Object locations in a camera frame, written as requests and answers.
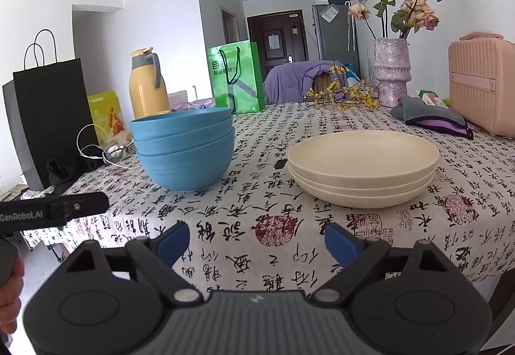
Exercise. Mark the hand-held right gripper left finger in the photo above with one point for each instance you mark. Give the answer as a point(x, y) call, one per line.
point(175, 242)

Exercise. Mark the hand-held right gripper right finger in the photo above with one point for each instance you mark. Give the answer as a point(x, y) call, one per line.
point(340, 244)

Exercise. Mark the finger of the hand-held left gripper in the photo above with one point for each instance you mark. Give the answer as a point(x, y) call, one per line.
point(86, 204)

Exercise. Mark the cream plate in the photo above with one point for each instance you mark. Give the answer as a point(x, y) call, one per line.
point(362, 186)
point(362, 200)
point(362, 150)

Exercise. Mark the blue bowl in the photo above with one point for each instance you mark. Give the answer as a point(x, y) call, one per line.
point(185, 174)
point(181, 145)
point(181, 123)

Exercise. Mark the person's left hand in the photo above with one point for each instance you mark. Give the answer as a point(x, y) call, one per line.
point(10, 298)

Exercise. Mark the black cloth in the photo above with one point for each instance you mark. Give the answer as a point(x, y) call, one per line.
point(60, 172)

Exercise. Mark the eyeglasses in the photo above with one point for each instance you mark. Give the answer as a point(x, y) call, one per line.
point(116, 152)

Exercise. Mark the calligraphy printed tablecloth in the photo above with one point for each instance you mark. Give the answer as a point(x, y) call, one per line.
point(261, 198)

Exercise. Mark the black paper bag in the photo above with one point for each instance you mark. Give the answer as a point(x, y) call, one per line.
point(52, 117)

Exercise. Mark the yellow thermos jug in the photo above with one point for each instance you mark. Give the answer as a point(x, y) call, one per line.
point(147, 93)

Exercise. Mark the purple tissue pack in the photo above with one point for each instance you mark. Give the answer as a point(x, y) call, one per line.
point(201, 103)

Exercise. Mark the yellow flower sprig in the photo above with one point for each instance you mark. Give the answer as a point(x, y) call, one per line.
point(354, 97)

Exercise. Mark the grey purple cloth pouch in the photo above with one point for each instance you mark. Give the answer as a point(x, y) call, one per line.
point(414, 109)

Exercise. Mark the wooden chair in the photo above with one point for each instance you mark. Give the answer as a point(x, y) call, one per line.
point(322, 83)

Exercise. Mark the purple jacket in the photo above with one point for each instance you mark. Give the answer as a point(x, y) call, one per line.
point(285, 81)

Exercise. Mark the green snack packet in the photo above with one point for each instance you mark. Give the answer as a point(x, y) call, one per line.
point(430, 97)

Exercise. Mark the green shopping bag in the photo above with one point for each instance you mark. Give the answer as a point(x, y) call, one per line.
point(241, 77)

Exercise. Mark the pink glitter vase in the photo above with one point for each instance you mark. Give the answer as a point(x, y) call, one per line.
point(390, 73)

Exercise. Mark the grey refrigerator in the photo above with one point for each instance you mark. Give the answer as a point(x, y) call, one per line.
point(334, 41)

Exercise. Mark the pink hard case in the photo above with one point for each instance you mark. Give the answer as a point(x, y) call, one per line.
point(483, 89)

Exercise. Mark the white umbrella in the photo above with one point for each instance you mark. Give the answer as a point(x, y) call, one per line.
point(350, 29)

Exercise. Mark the brown side door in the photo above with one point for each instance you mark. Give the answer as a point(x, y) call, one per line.
point(229, 25)

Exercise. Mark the paper on refrigerator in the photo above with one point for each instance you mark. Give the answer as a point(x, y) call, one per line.
point(330, 13)

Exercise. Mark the dark brown entrance door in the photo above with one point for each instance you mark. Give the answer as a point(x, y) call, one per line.
point(261, 25)

